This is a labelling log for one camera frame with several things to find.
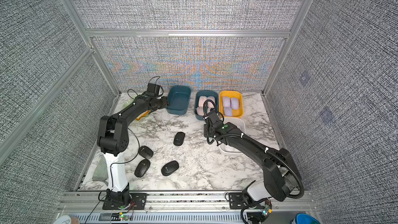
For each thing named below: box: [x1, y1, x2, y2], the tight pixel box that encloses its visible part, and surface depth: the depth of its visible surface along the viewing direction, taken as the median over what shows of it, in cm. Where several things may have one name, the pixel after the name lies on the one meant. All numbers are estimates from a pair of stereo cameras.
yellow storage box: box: [218, 90, 244, 118], surface depth 115 cm
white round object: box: [53, 215, 72, 224], surface depth 66 cm
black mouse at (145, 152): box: [138, 145, 154, 160], surface depth 89 cm
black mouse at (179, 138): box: [173, 131, 186, 147], surface depth 94 cm
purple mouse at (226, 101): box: [222, 95, 231, 108], surface depth 115 cm
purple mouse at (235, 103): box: [230, 97, 239, 110], surface depth 112 cm
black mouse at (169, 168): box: [160, 160, 180, 176], surface depth 84 cm
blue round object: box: [295, 213, 321, 224], surface depth 63 cm
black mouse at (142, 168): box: [134, 159, 151, 178], surface depth 84 cm
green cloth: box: [92, 154, 109, 186], surface depth 82 cm
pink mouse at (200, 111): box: [195, 106, 205, 116], surface depth 106 cm
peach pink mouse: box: [198, 95, 208, 108], surface depth 115 cm
